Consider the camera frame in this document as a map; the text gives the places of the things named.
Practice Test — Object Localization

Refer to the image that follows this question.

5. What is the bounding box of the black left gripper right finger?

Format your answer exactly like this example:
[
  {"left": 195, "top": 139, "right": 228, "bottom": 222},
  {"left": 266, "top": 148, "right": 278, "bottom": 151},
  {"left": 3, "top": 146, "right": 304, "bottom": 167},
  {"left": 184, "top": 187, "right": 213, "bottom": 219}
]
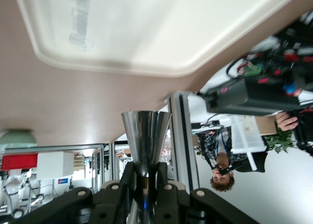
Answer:
[{"left": 155, "top": 162, "right": 260, "bottom": 224}]

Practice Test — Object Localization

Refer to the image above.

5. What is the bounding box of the green leafy plant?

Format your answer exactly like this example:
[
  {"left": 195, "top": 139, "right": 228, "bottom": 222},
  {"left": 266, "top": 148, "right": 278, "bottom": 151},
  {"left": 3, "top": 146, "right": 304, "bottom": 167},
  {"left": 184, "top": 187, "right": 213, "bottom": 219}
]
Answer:
[{"left": 264, "top": 130, "right": 300, "bottom": 154}]

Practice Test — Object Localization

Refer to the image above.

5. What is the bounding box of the green round bowl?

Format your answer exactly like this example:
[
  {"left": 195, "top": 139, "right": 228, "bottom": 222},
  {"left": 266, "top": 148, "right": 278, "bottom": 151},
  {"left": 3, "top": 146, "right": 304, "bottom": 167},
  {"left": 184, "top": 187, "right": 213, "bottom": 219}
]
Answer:
[{"left": 0, "top": 128, "right": 38, "bottom": 147}]

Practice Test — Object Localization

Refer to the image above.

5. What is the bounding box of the red storage box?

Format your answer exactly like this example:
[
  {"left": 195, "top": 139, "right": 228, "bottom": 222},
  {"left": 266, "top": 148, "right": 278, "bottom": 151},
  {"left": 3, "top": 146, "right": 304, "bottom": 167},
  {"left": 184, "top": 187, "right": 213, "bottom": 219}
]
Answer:
[{"left": 1, "top": 153, "right": 39, "bottom": 171}]

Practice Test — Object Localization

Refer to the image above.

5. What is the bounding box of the cream tray with rabbit print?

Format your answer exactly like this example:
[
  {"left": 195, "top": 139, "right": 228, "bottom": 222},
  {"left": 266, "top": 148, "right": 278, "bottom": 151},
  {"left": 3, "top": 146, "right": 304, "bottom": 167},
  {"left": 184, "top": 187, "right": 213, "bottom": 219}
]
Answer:
[{"left": 13, "top": 0, "right": 301, "bottom": 78}]

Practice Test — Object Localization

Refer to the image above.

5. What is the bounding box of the brown table cover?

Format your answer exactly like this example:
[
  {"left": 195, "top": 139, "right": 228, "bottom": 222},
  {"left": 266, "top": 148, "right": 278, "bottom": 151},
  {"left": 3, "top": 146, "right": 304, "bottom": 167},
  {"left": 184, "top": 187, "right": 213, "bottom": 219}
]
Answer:
[{"left": 0, "top": 0, "right": 313, "bottom": 148}]

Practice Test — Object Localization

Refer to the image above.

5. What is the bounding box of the steel double jigger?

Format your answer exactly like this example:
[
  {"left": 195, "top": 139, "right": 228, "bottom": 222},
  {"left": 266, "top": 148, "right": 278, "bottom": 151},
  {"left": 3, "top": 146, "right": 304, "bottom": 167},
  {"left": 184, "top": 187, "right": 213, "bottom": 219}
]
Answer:
[{"left": 121, "top": 110, "right": 173, "bottom": 224}]

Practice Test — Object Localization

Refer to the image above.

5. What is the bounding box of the person in plaid shirt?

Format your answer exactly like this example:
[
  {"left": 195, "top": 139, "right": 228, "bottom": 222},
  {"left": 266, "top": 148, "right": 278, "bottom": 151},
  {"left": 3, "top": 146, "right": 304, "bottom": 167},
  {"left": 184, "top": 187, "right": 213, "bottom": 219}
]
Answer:
[{"left": 195, "top": 126, "right": 268, "bottom": 193}]

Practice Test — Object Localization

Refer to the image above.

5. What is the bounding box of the brown cardboard box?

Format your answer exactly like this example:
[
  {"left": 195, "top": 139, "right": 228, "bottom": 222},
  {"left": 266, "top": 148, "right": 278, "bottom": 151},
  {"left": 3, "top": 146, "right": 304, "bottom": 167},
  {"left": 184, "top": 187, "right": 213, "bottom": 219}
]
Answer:
[{"left": 255, "top": 116, "right": 279, "bottom": 136}]

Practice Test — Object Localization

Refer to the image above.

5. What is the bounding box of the white storage box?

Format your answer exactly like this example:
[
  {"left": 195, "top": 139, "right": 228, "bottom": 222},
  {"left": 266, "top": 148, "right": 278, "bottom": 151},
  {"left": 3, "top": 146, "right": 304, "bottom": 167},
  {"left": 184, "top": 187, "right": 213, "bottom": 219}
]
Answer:
[{"left": 36, "top": 151, "right": 74, "bottom": 177}]

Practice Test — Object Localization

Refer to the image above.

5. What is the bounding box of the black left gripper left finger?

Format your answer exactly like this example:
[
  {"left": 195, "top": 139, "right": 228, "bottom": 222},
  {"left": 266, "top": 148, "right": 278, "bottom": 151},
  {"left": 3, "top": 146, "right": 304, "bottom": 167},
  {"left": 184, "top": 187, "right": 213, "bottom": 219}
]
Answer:
[{"left": 14, "top": 162, "right": 136, "bottom": 224}]

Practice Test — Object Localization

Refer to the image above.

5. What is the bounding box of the black equipment box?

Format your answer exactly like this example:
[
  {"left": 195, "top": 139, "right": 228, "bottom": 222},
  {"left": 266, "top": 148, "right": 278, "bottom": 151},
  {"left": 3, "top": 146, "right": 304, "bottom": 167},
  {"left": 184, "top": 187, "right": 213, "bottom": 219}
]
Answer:
[{"left": 204, "top": 78, "right": 301, "bottom": 116}]

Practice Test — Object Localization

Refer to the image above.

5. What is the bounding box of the black cable bundle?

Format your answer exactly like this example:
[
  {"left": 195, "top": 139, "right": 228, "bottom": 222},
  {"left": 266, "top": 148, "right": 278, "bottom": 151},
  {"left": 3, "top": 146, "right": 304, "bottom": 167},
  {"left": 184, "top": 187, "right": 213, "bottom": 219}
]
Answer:
[{"left": 226, "top": 11, "right": 313, "bottom": 88}]

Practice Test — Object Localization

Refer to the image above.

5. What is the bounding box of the aluminium frame rail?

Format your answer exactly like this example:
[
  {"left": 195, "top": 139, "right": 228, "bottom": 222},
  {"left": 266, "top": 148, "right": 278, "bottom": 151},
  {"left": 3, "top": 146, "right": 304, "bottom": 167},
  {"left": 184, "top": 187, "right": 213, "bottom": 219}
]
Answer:
[{"left": 4, "top": 142, "right": 106, "bottom": 154}]

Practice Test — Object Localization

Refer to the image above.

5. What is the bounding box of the bare background person hand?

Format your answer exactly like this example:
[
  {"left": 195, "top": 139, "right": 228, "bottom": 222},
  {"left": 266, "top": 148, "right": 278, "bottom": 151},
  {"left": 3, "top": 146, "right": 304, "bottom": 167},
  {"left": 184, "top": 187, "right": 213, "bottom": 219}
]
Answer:
[{"left": 275, "top": 111, "right": 299, "bottom": 132}]

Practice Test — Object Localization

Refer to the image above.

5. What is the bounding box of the aluminium camera mount post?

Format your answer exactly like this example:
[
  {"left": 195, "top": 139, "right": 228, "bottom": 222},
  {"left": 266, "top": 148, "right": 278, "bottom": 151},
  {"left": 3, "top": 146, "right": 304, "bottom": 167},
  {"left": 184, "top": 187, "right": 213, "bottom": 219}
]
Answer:
[{"left": 168, "top": 91, "right": 201, "bottom": 193}]

